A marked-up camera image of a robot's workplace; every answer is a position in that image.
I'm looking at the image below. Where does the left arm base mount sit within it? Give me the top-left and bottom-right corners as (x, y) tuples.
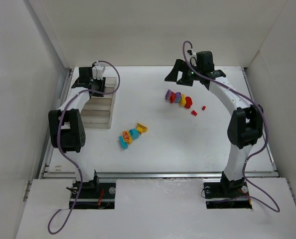
(74, 178), (116, 210)

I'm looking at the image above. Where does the yellow orange patterned lego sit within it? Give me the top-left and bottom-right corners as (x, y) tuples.
(122, 131), (133, 144)

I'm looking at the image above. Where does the teal curved lego brick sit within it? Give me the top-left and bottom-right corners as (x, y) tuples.
(129, 128), (138, 136)

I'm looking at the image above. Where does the purple round lego brick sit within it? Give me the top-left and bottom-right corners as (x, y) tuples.
(174, 92), (182, 103)

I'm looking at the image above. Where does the clear compartment container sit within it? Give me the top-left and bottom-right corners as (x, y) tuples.
(80, 77), (118, 129)

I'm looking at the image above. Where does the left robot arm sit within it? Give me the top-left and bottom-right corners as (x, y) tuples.
(48, 65), (106, 194)

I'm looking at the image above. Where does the teal square lego brick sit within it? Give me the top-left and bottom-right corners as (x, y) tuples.
(131, 131), (140, 140)

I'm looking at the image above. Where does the purple cable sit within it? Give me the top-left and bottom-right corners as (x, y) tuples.
(182, 40), (281, 213)
(47, 59), (121, 235)

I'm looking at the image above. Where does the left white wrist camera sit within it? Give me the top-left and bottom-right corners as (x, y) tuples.
(92, 62), (106, 80)

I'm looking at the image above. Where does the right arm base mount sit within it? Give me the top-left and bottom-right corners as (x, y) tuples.
(202, 181), (252, 209)

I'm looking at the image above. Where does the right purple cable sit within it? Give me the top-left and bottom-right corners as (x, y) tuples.
(182, 40), (281, 213)

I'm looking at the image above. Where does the red rounded lego brick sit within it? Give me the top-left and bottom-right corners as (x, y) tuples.
(184, 97), (193, 109)

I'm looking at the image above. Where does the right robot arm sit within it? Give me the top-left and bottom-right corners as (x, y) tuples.
(165, 51), (263, 199)

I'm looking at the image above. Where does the yellow black striped lego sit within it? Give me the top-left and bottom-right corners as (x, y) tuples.
(136, 123), (148, 134)

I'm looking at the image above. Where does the aluminium front rail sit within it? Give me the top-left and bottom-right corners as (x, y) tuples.
(40, 171), (279, 179)

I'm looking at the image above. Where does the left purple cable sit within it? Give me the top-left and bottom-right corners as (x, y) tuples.
(47, 59), (121, 235)

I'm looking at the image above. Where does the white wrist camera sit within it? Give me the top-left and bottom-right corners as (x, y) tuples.
(187, 49), (197, 60)
(92, 62), (106, 80)

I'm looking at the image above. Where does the yellow lego brick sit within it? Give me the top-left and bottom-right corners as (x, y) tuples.
(179, 94), (186, 107)

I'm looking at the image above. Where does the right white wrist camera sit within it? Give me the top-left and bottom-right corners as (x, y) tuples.
(187, 49), (197, 60)

